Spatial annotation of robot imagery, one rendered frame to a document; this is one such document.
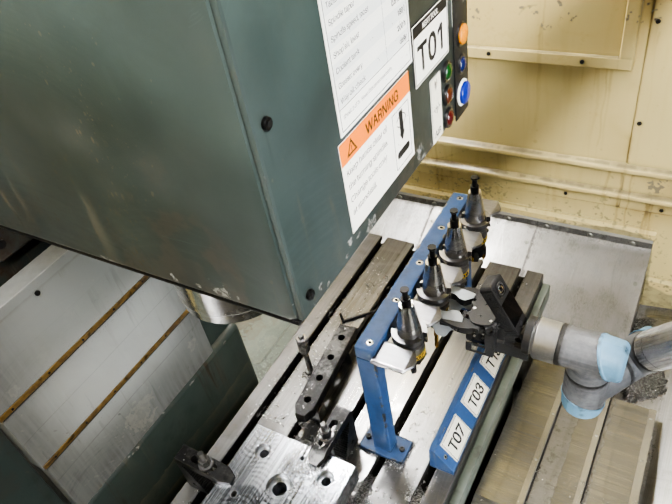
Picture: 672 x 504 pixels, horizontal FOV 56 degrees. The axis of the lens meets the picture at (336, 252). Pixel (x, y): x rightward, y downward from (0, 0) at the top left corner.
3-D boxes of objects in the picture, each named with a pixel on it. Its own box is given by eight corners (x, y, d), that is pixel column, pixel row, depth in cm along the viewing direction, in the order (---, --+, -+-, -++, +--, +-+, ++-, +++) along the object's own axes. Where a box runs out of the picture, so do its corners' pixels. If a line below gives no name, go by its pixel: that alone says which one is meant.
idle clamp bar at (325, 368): (361, 345, 152) (357, 326, 148) (315, 435, 135) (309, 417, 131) (342, 340, 154) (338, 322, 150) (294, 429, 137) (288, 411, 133)
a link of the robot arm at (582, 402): (626, 401, 117) (637, 364, 110) (580, 430, 114) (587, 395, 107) (594, 372, 123) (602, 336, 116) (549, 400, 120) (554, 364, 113)
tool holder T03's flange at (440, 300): (423, 283, 122) (422, 274, 120) (454, 289, 120) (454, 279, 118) (413, 306, 118) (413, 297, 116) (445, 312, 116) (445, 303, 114)
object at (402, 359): (421, 354, 108) (421, 351, 108) (408, 377, 105) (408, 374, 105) (385, 342, 112) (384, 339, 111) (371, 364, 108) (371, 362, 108)
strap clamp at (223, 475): (249, 497, 127) (230, 457, 117) (240, 511, 125) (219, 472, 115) (199, 472, 133) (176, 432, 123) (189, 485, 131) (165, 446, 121)
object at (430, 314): (445, 310, 115) (445, 307, 115) (434, 330, 112) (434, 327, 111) (410, 300, 118) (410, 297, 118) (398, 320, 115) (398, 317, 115)
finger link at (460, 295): (429, 306, 125) (468, 326, 120) (427, 284, 122) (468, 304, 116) (438, 296, 127) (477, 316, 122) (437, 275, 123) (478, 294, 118)
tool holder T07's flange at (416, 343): (403, 322, 116) (402, 312, 114) (433, 333, 112) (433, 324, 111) (386, 346, 112) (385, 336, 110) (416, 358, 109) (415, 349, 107)
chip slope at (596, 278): (637, 309, 183) (653, 241, 166) (577, 524, 141) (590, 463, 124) (365, 242, 223) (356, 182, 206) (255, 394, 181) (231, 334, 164)
